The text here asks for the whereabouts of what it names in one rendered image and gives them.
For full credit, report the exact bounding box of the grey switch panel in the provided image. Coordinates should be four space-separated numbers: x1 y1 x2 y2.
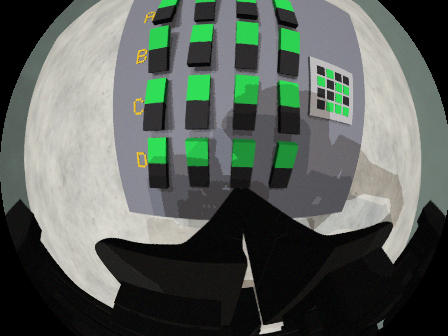
113 0 365 220

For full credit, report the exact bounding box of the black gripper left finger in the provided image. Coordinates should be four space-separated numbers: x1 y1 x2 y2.
95 188 248 326

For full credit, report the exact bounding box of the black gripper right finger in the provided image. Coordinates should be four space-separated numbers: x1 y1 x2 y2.
241 188 393 325

